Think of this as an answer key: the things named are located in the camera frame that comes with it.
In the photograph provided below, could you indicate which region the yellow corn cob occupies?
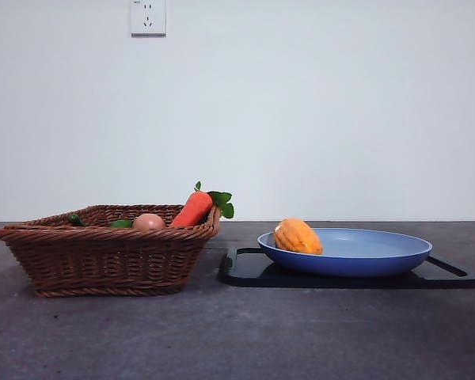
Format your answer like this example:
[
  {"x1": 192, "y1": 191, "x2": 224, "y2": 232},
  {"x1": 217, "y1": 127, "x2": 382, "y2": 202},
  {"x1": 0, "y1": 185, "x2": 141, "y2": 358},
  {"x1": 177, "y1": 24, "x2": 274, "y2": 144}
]
[{"x1": 272, "y1": 218, "x2": 325, "y2": 256}]

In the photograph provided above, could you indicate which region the blue round plate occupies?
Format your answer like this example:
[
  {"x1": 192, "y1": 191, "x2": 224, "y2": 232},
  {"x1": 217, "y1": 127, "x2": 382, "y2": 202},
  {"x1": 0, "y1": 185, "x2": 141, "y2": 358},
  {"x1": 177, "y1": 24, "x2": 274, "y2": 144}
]
[{"x1": 256, "y1": 227, "x2": 434, "y2": 278}]

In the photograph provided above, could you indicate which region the brown woven wicker basket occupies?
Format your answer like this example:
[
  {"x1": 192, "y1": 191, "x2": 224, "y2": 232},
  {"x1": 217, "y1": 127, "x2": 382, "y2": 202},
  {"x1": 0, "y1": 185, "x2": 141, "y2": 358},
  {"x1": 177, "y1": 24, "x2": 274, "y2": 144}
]
[{"x1": 0, "y1": 203, "x2": 222, "y2": 298}]

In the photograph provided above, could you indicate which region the orange carrot with green leaves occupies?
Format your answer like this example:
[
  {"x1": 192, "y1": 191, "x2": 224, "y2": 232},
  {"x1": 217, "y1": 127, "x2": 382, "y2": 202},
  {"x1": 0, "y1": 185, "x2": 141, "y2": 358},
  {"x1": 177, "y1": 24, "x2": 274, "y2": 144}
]
[{"x1": 169, "y1": 180, "x2": 235, "y2": 228}]

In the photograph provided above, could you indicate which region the brown egg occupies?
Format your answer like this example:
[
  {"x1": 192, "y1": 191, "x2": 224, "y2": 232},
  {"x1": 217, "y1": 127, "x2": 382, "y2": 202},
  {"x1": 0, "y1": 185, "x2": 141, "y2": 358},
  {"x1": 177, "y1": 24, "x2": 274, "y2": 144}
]
[{"x1": 132, "y1": 213, "x2": 167, "y2": 231}]

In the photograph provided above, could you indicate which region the black rectangular tray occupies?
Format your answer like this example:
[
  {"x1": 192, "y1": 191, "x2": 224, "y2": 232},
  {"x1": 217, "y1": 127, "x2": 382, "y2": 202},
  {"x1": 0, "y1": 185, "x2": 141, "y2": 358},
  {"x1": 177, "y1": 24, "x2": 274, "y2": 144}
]
[{"x1": 218, "y1": 247, "x2": 475, "y2": 290}]

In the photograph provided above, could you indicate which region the white wall socket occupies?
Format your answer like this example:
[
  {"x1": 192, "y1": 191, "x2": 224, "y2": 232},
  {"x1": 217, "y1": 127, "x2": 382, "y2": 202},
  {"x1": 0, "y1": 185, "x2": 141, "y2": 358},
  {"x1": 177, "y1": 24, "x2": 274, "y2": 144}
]
[{"x1": 131, "y1": 0, "x2": 167, "y2": 38}]

